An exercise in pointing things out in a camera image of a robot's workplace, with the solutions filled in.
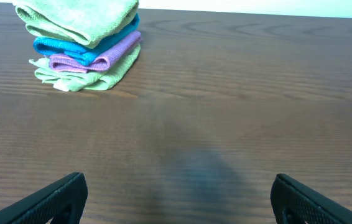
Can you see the bottom green folded cloth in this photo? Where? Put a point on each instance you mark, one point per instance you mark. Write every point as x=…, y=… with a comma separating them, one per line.
x=99, y=81

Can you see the top green folded cloth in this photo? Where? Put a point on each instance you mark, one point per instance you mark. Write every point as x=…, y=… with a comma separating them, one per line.
x=86, y=22

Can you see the purple folded cloth in stack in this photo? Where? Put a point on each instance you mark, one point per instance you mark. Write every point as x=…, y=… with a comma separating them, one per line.
x=103, y=62

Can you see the blue folded cloth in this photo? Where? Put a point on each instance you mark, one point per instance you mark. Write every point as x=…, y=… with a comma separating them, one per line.
x=58, y=49

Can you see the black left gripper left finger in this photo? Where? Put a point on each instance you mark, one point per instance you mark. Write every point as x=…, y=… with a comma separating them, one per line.
x=61, y=202

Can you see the green folded cloth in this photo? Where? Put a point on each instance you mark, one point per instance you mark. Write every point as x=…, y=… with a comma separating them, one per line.
x=99, y=81
x=86, y=22

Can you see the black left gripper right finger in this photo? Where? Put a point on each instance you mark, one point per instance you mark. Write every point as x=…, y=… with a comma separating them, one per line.
x=295, y=203

